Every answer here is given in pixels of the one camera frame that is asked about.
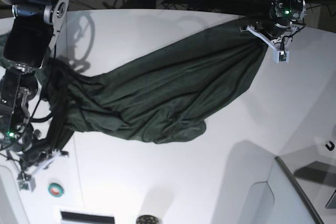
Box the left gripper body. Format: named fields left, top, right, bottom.
left=264, top=20, right=291, bottom=39

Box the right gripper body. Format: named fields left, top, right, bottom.
left=19, top=140, right=51, bottom=169

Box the dark green t-shirt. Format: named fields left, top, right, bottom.
left=36, top=18, right=268, bottom=146

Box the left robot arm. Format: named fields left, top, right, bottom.
left=262, top=0, right=306, bottom=40

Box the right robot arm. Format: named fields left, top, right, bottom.
left=1, top=0, right=69, bottom=170

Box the green tape roll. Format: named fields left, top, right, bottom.
left=48, top=183, right=65, bottom=198

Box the black U-shaped hook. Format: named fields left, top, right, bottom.
left=325, top=141, right=335, bottom=151

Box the black perforated round object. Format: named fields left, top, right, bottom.
left=136, top=215, right=160, bottom=224

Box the grey metal tray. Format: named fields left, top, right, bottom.
left=277, top=156, right=335, bottom=223

